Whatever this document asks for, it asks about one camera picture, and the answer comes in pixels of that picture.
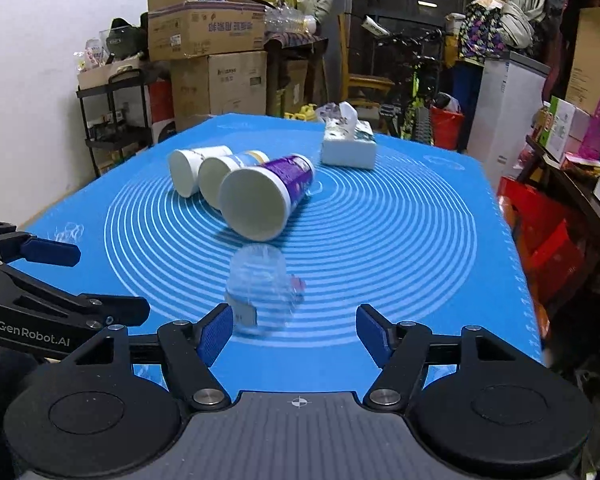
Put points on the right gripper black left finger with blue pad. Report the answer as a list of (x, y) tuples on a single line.
[(118, 402)]

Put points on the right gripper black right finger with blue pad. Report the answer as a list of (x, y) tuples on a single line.
[(475, 403)]

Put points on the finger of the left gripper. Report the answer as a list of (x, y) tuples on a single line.
[(112, 309)]

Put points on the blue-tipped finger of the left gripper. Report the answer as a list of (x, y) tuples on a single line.
[(38, 250)]

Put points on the clear plastic cup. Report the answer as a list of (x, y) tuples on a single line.
[(262, 293)]

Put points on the white patterned paper cup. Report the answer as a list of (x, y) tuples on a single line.
[(184, 167)]

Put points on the blue yellow paper cup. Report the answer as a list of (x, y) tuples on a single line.
[(214, 169)]

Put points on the purple paper cup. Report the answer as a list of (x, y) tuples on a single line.
[(257, 201)]

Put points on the black metal shelf rack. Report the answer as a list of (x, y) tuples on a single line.
[(115, 133)]

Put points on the red gift bag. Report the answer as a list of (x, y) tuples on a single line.
[(546, 229)]

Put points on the large lower cardboard box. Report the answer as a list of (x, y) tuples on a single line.
[(216, 85)]

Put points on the yellow oil jug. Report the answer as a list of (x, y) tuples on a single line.
[(307, 113)]

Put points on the open top cardboard box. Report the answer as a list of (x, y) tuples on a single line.
[(182, 29)]

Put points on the green white product box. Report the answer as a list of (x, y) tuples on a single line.
[(557, 128)]

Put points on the white tissue box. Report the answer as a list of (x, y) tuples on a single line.
[(347, 141)]

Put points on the red plastic bucket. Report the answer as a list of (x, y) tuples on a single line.
[(446, 127)]

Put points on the black green bicycle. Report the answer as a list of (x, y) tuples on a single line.
[(410, 63)]

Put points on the white chest freezer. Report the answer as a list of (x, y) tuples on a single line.
[(510, 95)]

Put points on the wooden chair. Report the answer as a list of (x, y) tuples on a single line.
[(362, 60)]

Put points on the tall brown cardboard box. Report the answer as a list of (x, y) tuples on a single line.
[(583, 90)]

